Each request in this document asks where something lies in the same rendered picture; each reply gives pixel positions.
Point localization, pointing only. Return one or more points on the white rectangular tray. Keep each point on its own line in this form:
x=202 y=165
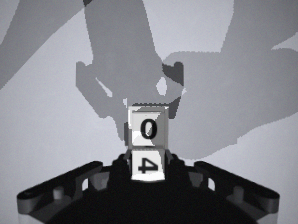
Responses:
x=162 y=109

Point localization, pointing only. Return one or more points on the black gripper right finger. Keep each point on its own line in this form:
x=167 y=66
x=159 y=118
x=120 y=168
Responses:
x=260 y=202

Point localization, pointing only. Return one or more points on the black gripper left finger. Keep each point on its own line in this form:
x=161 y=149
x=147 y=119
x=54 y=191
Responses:
x=36 y=205

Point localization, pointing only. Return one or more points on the white cube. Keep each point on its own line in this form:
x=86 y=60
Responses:
x=148 y=128
x=148 y=162

